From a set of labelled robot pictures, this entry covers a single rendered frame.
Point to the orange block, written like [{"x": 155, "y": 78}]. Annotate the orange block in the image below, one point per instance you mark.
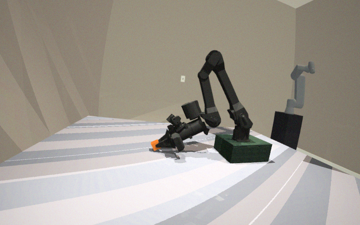
[{"x": 153, "y": 143}]

